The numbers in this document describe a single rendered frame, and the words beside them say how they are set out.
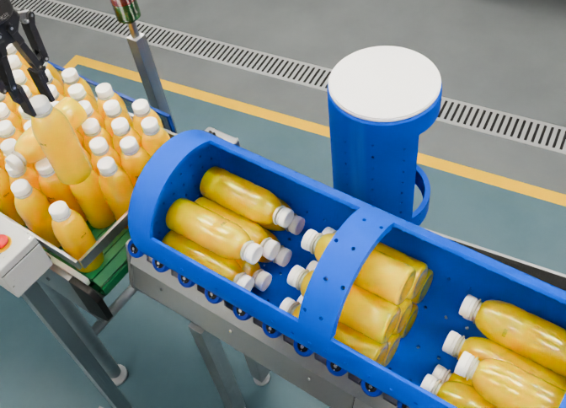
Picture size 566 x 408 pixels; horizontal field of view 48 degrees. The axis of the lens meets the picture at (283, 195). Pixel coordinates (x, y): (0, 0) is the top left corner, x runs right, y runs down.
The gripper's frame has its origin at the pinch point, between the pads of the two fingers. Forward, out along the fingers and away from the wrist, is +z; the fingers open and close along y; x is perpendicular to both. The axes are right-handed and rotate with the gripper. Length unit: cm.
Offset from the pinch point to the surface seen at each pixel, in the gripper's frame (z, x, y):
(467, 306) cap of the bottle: 25, -81, 14
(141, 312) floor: 136, 36, 14
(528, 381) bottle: 22, -95, 5
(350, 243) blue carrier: 13, -62, 8
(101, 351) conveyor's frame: 114, 24, -10
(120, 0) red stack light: 13, 24, 43
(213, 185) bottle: 23.4, -27.3, 12.5
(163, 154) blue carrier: 13.2, -21.1, 8.0
